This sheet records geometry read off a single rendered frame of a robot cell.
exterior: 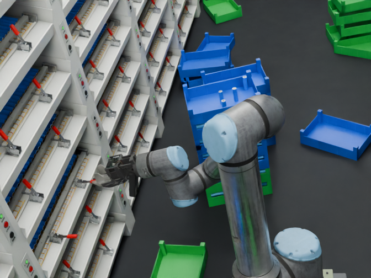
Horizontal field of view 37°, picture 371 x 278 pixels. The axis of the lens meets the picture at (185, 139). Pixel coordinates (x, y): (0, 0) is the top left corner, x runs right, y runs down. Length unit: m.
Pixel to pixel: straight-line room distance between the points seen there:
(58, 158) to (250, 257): 0.75
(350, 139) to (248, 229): 1.37
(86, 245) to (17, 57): 0.79
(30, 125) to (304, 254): 0.96
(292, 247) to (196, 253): 0.67
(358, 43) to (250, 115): 2.25
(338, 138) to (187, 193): 1.15
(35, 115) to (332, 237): 1.31
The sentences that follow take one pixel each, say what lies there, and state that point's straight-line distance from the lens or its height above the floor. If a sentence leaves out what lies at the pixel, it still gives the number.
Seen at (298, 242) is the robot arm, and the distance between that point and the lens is 1.88.
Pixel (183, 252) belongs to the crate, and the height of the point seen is 0.01.
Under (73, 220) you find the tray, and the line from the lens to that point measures 2.04.
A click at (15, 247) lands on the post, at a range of 1.71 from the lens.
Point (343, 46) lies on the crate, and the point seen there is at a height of 0.01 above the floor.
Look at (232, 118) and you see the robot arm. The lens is 1.43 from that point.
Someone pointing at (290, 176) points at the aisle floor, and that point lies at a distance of 2.70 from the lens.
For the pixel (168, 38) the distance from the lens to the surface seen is 3.38.
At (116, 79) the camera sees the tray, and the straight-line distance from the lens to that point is 2.67.
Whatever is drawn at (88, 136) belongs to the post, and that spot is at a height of 0.59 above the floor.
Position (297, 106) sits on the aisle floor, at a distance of 3.13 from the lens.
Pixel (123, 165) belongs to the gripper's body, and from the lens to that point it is 1.99.
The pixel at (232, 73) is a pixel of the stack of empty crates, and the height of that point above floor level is 0.35.
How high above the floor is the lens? 1.85
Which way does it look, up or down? 38 degrees down
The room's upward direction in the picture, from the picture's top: 13 degrees counter-clockwise
